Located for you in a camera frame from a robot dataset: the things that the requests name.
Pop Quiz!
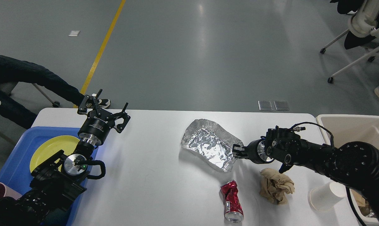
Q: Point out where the brown paper bag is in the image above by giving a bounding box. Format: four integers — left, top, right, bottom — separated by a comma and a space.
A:
350, 189, 369, 209

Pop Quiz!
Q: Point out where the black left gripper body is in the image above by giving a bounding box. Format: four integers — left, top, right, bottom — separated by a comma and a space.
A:
78, 110, 121, 146

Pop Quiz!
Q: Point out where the white paper cup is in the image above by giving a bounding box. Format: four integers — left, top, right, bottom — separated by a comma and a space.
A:
308, 181, 346, 212

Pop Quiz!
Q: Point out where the grey chair under person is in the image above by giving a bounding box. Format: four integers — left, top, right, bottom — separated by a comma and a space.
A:
0, 82, 61, 108

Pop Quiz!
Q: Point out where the brown paper wad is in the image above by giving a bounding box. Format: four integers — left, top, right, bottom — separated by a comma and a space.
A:
259, 168, 295, 205

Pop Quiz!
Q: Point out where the beige plastic bin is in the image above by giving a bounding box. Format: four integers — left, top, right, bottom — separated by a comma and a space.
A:
316, 114, 379, 226

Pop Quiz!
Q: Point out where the seated person in jeans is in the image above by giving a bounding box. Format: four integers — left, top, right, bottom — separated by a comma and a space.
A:
0, 55, 111, 129

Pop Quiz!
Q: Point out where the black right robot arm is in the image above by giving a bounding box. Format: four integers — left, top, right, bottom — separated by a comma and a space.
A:
231, 123, 379, 221

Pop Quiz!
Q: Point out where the white office chair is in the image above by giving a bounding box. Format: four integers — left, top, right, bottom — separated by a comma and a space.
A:
320, 0, 379, 83

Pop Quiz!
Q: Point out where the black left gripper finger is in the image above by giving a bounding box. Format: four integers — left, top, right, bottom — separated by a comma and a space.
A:
106, 102, 130, 133
77, 89, 103, 117

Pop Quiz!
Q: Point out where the yellow plastic plate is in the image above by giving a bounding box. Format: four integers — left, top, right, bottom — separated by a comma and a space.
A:
30, 135, 80, 173

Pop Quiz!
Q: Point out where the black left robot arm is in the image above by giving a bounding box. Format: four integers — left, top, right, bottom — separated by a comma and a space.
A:
0, 89, 131, 226

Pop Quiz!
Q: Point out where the crushed red soda can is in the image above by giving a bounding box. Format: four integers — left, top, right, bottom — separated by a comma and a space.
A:
220, 180, 244, 223

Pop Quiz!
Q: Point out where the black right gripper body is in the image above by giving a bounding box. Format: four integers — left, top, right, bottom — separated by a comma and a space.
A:
244, 139, 274, 164

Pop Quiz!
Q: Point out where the crumpled foil ball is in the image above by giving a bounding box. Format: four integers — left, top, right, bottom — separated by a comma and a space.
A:
360, 208, 376, 218

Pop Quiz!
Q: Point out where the metal floor plate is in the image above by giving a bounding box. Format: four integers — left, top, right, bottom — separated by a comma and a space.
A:
274, 101, 290, 111
258, 101, 273, 111

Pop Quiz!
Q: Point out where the aluminium foil tray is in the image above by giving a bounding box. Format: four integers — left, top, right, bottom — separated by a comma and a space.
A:
181, 119, 243, 173

